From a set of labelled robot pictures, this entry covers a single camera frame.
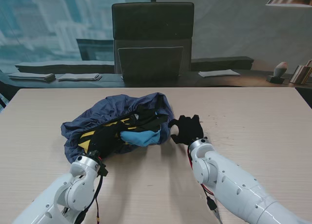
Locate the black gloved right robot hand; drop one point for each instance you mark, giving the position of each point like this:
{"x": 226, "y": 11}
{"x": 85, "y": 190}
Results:
{"x": 189, "y": 130}

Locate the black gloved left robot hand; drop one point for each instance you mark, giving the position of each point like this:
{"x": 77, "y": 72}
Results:
{"x": 107, "y": 141}

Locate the yellow black blue backpack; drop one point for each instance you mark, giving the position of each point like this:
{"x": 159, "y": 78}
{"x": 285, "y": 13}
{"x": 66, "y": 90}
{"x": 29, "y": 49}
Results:
{"x": 140, "y": 137}

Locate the navy blue rain cover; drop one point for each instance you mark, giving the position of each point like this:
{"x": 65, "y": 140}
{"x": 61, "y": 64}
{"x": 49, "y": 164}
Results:
{"x": 117, "y": 107}

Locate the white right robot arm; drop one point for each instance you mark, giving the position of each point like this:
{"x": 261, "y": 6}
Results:
{"x": 239, "y": 185}

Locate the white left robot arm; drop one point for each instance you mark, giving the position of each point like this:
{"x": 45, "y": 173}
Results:
{"x": 61, "y": 197}

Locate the printed office backdrop banner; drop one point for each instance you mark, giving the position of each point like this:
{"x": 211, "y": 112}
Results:
{"x": 61, "y": 26}

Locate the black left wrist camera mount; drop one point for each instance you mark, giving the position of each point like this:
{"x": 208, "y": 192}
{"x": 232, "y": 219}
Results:
{"x": 103, "y": 170}

